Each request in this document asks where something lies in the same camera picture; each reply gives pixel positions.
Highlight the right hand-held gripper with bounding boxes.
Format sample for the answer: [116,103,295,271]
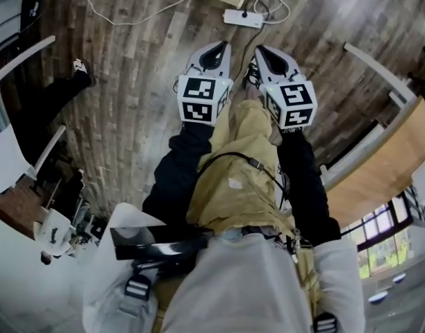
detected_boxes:
[254,44,319,130]

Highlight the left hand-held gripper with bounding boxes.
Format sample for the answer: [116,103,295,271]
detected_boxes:
[174,40,235,123]

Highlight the person's left forearm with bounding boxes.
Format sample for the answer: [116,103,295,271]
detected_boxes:
[142,120,214,225]

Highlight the person's right forearm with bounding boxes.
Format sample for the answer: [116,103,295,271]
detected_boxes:
[276,127,342,246]

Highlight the person's dark shoe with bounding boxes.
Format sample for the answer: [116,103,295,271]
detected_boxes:
[244,55,263,90]

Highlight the white power strip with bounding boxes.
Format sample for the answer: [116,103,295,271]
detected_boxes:
[223,8,264,28]

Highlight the person's yellow trousers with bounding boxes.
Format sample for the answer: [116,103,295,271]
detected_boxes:
[185,87,297,236]

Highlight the black flat chest device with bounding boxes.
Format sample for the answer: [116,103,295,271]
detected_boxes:
[109,224,214,268]

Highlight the dark framed window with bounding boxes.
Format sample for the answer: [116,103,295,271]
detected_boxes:
[340,198,414,281]

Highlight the person's white top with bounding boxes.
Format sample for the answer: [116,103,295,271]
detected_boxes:
[81,202,367,333]

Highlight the white plastic container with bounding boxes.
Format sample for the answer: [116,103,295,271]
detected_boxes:
[34,207,75,258]

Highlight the black power cable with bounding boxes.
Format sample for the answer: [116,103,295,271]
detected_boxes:
[233,21,271,83]

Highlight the white power cable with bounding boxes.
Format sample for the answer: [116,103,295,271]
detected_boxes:
[82,0,291,26]

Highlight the thin black body cable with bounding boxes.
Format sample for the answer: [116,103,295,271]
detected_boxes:
[197,152,290,210]

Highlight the wooden table with white frame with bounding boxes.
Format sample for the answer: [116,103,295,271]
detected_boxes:
[318,41,425,229]

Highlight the grey strap buckle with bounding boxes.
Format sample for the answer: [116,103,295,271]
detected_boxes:
[124,275,152,302]

